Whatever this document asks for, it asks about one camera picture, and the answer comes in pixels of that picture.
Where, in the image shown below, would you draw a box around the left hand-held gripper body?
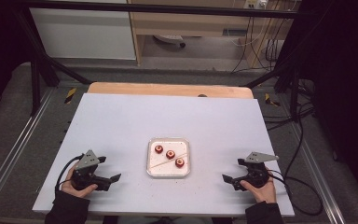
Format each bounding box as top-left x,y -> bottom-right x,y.
71,149 -> 110,191

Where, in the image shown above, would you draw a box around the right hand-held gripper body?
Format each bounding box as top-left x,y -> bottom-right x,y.
232,151 -> 280,191

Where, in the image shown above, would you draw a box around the white square tray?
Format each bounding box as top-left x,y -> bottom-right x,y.
145,137 -> 191,179

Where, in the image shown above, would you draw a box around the thin wooden skewer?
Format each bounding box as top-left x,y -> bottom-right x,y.
150,153 -> 188,170

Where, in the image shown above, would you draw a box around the person's right hand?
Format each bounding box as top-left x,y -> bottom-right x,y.
240,177 -> 278,204

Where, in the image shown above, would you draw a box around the person's left hand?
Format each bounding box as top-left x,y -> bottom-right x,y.
61,166 -> 98,199

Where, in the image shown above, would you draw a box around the yellow black tape strip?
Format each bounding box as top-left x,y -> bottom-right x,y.
64,87 -> 77,105
264,92 -> 281,107

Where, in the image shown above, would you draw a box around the wooden table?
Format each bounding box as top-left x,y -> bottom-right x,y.
87,81 -> 255,100

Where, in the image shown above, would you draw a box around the white cabinet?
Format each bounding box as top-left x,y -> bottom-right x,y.
29,0 -> 137,61

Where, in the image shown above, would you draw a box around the office chair base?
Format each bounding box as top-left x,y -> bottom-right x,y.
153,34 -> 186,49

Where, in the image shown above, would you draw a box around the light wooden desk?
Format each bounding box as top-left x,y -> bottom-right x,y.
127,0 -> 302,68

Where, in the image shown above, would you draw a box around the white power strip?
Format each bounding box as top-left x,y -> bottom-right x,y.
243,0 -> 269,9

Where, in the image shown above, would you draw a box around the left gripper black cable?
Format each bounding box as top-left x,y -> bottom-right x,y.
54,153 -> 85,195

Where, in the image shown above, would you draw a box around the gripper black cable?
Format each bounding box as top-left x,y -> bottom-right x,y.
54,153 -> 85,195
265,169 -> 324,217

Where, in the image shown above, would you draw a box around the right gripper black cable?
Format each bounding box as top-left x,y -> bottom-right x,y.
265,169 -> 324,217

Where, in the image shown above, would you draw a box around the aluminium floor rail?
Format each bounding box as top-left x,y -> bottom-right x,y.
0,88 -> 57,216
287,122 -> 346,224

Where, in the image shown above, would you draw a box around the black floor cable bundle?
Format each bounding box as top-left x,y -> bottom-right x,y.
262,77 -> 316,132

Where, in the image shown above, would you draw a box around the hanging desk cables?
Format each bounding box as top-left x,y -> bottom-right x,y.
231,15 -> 288,74

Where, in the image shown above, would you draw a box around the black metal frame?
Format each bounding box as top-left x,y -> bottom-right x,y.
12,0 -> 313,122

